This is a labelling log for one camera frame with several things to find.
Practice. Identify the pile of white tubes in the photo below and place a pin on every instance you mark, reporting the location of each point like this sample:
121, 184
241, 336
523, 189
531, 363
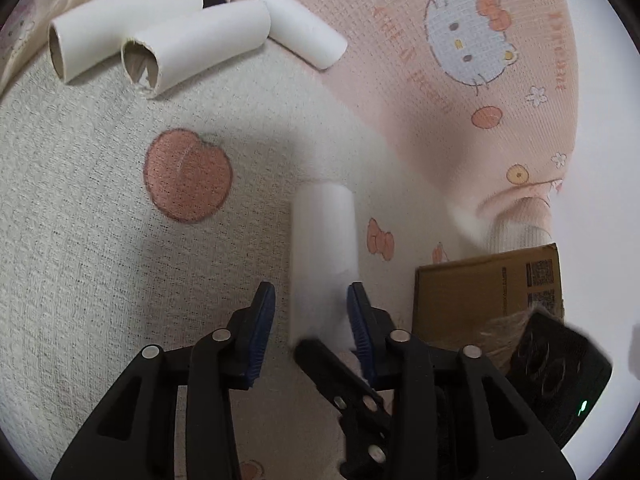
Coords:
200, 30

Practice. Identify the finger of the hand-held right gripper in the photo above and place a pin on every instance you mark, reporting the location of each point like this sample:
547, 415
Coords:
332, 375

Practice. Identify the clear plastic wrap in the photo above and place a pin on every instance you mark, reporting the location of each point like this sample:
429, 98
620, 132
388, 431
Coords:
502, 335

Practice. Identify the pink cartoon printed blanket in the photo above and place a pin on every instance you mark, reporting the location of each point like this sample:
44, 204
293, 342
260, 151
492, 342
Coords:
150, 240

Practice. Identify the white paper roll tube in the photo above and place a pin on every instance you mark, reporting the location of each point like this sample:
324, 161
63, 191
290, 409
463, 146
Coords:
322, 255

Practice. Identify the brown cardboard box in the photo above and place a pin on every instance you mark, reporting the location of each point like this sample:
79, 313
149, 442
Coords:
465, 295

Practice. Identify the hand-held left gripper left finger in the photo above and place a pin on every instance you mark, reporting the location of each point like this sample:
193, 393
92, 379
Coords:
260, 330

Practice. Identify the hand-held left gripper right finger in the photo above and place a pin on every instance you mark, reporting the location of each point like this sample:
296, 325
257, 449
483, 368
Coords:
361, 330

